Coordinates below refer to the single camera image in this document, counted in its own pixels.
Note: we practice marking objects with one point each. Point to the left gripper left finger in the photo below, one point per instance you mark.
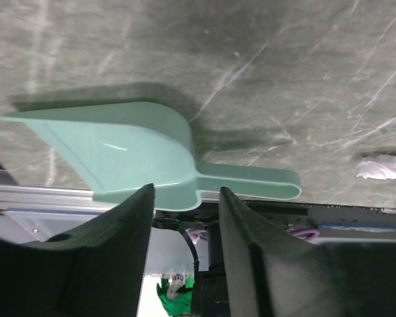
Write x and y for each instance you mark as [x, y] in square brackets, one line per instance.
[95, 269]

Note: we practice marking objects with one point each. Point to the white paper scrap front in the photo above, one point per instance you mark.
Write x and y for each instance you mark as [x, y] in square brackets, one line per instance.
[378, 167]

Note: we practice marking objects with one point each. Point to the teal dustpan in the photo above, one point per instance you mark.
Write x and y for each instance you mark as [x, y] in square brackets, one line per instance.
[118, 148]

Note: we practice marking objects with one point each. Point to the aluminium frame rail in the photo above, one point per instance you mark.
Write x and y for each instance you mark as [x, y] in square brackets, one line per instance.
[13, 195]

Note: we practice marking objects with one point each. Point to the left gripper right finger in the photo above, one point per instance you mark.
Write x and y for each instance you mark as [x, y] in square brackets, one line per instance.
[272, 273]

